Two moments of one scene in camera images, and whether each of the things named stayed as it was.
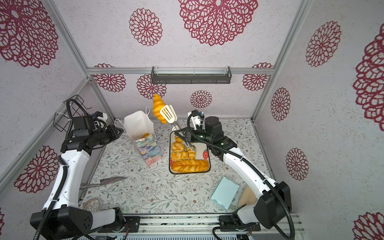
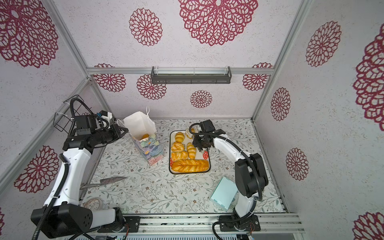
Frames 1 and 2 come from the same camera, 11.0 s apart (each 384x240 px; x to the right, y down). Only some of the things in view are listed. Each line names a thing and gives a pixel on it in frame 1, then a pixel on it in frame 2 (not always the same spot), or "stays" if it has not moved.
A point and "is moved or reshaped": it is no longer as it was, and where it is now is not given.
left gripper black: x=113 y=130 stays
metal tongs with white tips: x=168 y=113 is moved or reshaped
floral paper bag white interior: x=140 y=127 stays
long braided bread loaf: x=190 y=165 stays
